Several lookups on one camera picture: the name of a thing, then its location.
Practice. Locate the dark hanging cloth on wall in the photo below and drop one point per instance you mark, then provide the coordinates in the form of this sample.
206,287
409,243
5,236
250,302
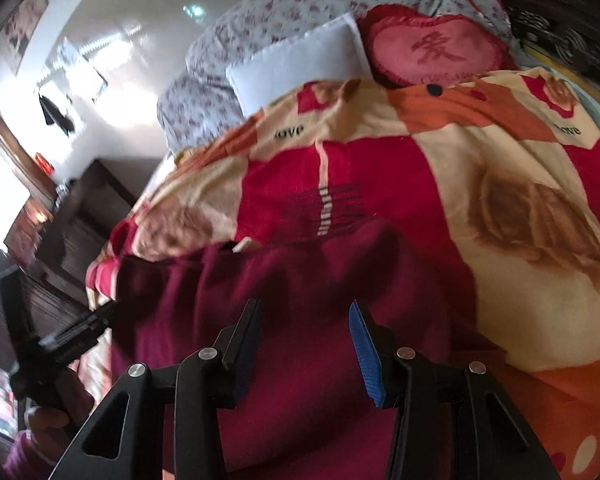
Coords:
54,116

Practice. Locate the person's left hand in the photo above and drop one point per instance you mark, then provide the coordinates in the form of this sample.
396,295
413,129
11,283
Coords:
46,427

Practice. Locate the red wall tag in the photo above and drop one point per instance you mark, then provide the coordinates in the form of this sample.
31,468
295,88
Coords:
44,165

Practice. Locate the maroon fleece garment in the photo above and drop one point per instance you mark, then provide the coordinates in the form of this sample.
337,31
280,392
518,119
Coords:
306,414

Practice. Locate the dark wooden headboard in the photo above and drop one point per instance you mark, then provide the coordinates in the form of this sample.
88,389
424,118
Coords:
567,31

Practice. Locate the black right gripper right finger with blue pad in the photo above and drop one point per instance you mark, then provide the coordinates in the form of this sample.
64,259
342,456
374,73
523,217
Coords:
451,422

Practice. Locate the red heart cushion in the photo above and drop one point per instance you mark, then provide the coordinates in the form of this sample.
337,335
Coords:
406,48

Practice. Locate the wall calendar poster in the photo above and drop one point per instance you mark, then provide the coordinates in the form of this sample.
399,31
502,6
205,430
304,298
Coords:
19,29

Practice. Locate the dark wooden side table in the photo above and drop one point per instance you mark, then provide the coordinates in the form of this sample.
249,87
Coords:
82,222

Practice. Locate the dark wooden cabinet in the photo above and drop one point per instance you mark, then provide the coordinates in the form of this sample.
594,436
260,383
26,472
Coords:
42,331

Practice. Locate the white pillow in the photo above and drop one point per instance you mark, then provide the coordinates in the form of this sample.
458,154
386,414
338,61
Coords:
332,51

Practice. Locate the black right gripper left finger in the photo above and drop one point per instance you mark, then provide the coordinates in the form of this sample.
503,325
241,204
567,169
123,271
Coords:
123,437

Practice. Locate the orange red patterned blanket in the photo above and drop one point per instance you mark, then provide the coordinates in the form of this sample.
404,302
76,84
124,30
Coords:
495,182

